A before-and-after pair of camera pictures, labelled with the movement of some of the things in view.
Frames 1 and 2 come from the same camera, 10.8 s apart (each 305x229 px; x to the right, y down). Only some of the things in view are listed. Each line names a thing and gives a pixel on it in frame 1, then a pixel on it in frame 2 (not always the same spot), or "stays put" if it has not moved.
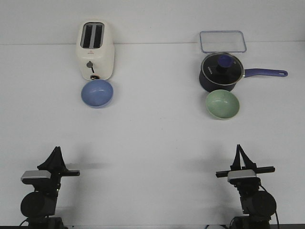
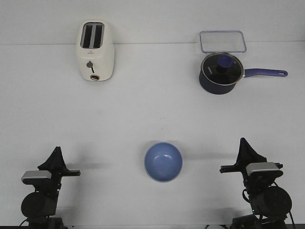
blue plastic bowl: [97, 93] to [163, 161]
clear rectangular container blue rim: [222, 41] stays put
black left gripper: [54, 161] stays put
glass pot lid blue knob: [222, 68] stays put
